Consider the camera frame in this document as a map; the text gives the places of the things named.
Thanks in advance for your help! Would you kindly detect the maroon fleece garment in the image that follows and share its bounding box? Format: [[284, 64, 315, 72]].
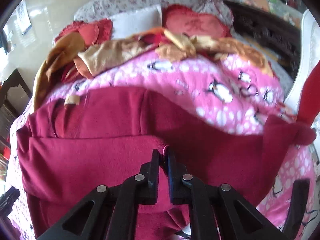
[[16, 86, 317, 239]]

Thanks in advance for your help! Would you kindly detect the golden orange blanket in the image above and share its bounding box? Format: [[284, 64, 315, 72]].
[[32, 27, 274, 110]]

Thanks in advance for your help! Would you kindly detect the white cloth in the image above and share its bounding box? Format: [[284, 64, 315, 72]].
[[285, 9, 320, 113]]

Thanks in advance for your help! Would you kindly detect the dark wooden cabinet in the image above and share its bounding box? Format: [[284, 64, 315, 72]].
[[0, 69, 33, 133]]

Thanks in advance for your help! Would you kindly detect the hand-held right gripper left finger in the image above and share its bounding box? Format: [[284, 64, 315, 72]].
[[37, 149, 161, 240]]

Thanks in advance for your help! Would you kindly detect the large red heart pillow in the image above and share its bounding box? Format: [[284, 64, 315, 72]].
[[162, 5, 232, 39]]

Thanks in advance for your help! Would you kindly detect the black curved object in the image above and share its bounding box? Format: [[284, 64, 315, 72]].
[[281, 179, 310, 233]]

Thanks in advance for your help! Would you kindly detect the pile of colourful clutter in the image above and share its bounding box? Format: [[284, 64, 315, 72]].
[[245, 0, 304, 28]]

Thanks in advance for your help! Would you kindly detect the red cloth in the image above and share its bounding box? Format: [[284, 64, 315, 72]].
[[297, 62, 320, 130]]

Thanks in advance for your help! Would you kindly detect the pink penguin print blanket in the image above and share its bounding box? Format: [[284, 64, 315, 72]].
[[5, 55, 318, 240]]

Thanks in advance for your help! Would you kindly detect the black wall-hung object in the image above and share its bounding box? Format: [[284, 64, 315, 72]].
[[0, 29, 12, 54]]

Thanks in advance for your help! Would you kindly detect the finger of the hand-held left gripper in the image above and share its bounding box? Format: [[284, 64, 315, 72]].
[[0, 187, 21, 217]]

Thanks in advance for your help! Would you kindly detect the dark carved wooden headboard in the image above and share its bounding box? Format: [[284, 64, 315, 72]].
[[221, 0, 302, 80]]

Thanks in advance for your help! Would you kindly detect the white wall chart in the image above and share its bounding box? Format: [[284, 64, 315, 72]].
[[17, 0, 32, 35]]

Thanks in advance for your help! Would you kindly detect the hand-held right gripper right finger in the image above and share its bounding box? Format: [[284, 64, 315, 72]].
[[166, 146, 288, 240]]

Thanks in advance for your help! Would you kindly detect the white pillow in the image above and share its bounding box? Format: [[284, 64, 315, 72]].
[[107, 4, 163, 39]]

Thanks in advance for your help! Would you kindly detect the small red heart pillow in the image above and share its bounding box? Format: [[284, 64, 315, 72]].
[[55, 19, 113, 48]]

